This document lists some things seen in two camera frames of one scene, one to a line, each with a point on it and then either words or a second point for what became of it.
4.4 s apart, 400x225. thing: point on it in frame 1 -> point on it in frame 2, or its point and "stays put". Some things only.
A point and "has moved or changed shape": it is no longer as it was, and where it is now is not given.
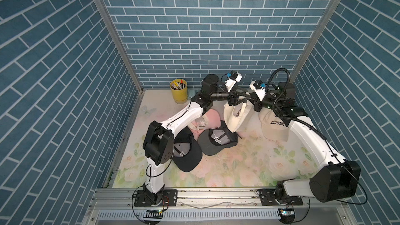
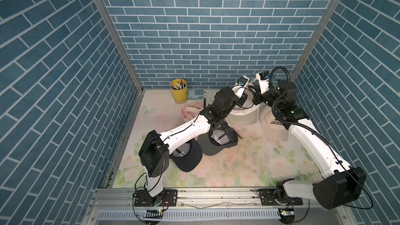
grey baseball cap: x=212 y=141 stays put
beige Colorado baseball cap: x=273 y=127 stays put
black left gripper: x=230 y=98 -> x=239 y=100
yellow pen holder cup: x=179 y=88 stays put
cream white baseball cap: x=237 y=115 has moved or changed shape
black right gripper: x=256 y=105 stays put
